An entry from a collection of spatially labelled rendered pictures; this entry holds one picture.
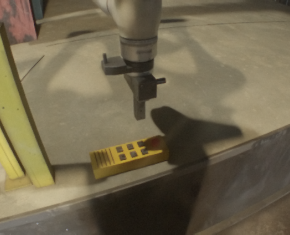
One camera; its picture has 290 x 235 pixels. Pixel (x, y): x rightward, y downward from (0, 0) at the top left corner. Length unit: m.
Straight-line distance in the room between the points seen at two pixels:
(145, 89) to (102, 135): 0.35
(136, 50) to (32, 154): 0.37
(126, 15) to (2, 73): 0.28
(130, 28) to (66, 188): 0.48
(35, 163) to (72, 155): 0.18
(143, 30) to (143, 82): 0.12
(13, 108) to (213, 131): 0.67
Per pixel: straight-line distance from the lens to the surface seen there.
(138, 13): 0.49
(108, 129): 0.87
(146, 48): 0.53
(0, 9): 1.97
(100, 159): 0.71
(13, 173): 0.78
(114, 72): 0.55
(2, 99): 0.55
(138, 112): 0.65
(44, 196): 0.73
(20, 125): 0.58
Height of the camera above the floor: 1.28
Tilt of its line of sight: 38 degrees down
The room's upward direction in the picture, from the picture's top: straight up
